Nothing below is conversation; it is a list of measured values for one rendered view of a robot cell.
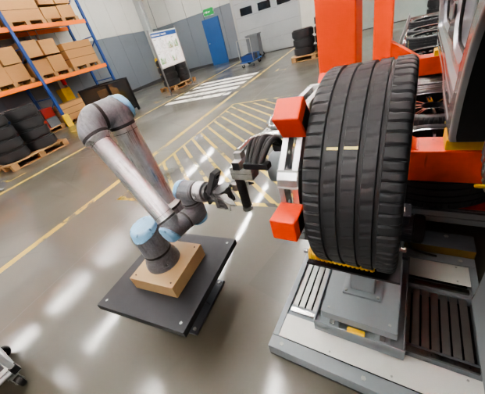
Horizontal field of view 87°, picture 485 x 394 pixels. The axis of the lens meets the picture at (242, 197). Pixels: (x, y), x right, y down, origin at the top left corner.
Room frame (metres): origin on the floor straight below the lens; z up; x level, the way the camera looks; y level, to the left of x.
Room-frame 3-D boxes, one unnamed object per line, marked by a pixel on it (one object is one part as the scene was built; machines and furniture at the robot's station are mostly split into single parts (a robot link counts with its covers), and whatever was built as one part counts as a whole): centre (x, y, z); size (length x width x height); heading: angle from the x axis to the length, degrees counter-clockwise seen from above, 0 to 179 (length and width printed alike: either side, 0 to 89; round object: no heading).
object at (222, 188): (0.92, 0.09, 0.80); 0.12 x 0.08 x 0.09; 52
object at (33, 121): (6.51, 4.54, 0.55); 1.40 x 0.80 x 1.09; 150
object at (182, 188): (1.02, 0.22, 0.81); 0.12 x 0.09 x 0.10; 52
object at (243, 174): (0.82, -0.03, 0.93); 0.09 x 0.05 x 0.05; 52
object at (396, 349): (0.74, -0.45, 0.13); 0.50 x 0.36 x 0.10; 142
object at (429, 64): (2.57, -2.08, 0.69); 0.52 x 0.17 x 0.35; 52
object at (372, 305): (0.72, -0.43, 0.32); 0.40 x 0.30 x 0.28; 142
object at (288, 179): (0.83, -0.30, 0.85); 0.54 x 0.07 x 0.54; 142
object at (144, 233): (1.11, 0.52, 0.57); 0.17 x 0.15 x 0.18; 133
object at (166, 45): (10.17, 0.94, 0.98); 1.50 x 0.50 x 1.95; 148
